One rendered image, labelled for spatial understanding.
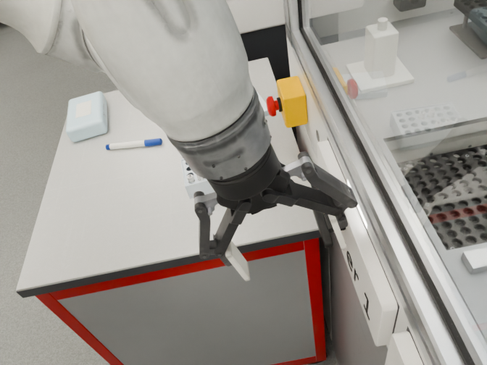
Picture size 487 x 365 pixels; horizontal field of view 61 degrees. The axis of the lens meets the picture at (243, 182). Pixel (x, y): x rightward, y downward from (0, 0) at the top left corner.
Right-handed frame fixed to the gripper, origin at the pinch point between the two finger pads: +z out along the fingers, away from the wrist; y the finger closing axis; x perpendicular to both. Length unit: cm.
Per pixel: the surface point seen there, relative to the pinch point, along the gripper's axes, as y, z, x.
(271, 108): 2.8, 2.3, 34.3
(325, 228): 5.4, -0.1, 1.8
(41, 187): -128, 65, 128
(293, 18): 12.4, -9.1, 42.1
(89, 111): -42, 1, 60
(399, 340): 8.9, -1.0, -15.0
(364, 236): 9.6, -0.9, -1.7
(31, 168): -138, 63, 146
